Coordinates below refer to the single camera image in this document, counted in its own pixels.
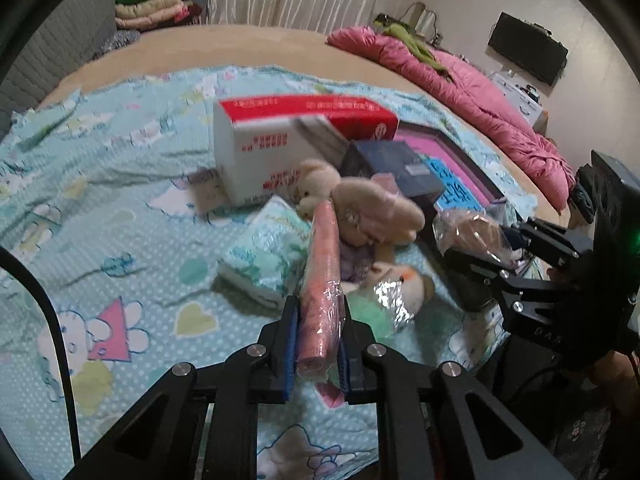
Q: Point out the pink roll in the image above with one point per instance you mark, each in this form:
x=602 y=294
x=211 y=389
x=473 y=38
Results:
x=321 y=296

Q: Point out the pink blue book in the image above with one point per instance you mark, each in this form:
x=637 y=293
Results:
x=450 y=179

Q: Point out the dark floral pillow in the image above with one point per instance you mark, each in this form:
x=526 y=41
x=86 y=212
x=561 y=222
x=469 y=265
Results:
x=120 y=39

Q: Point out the grey quilted headboard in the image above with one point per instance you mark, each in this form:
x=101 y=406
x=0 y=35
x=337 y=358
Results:
x=69 y=38

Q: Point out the cluttered side table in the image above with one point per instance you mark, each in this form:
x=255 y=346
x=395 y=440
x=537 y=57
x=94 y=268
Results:
x=417 y=19

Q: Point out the black wall television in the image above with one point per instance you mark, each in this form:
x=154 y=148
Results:
x=530 y=47

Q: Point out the beige bunny plush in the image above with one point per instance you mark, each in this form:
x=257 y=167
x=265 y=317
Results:
x=372 y=216

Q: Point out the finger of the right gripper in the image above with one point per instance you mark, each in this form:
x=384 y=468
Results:
x=477 y=280
x=560 y=247

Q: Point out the teal cartoon bedsheet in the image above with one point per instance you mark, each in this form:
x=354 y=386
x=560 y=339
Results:
x=112 y=201

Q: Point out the tan bed blanket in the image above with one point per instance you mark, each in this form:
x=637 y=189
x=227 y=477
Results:
x=296 y=50

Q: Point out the red white tissue box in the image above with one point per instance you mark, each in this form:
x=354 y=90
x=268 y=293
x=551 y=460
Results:
x=259 y=141

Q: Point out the mint tissue pack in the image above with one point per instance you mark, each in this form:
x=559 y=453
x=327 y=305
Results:
x=268 y=259

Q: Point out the pink quilt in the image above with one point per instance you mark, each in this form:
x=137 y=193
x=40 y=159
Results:
x=474 y=98

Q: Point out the dark frame pink tray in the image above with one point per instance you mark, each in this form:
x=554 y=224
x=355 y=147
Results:
x=455 y=169

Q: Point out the white drawer cabinet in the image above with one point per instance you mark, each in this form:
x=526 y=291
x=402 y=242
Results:
x=531 y=110

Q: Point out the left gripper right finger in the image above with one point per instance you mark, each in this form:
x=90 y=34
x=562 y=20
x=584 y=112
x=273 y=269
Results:
x=436 y=422

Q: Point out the green garment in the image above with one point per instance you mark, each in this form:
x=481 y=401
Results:
x=416 y=47

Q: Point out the stack of folded blankets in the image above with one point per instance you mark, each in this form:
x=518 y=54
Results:
x=145 y=15

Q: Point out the dark blue small box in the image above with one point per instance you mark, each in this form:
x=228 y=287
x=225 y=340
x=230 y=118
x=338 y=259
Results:
x=411 y=174

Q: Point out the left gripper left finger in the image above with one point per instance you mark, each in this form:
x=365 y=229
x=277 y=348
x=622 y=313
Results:
x=201 y=422

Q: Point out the green fluffy ball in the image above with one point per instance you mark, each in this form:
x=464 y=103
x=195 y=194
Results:
x=365 y=309

